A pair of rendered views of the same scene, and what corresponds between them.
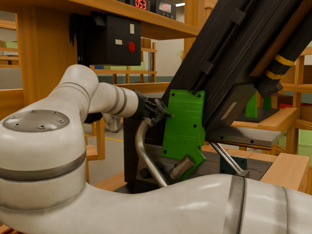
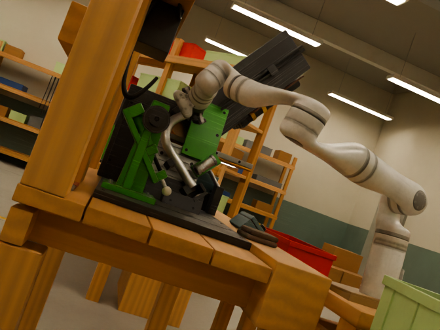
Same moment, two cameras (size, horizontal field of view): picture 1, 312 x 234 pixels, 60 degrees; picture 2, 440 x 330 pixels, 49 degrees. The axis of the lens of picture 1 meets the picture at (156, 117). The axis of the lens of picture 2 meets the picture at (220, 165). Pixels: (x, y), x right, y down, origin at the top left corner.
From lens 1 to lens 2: 116 cm
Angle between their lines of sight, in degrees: 47
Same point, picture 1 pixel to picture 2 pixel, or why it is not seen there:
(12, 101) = not seen: hidden behind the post
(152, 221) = (348, 148)
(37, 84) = (129, 45)
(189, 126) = (212, 134)
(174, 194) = (349, 144)
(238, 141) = (229, 159)
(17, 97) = not seen: hidden behind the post
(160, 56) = not seen: outside the picture
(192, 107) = (217, 119)
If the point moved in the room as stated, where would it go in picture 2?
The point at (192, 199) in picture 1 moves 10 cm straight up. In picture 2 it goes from (357, 145) to (370, 108)
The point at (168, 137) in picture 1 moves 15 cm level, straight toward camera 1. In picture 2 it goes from (191, 138) to (220, 146)
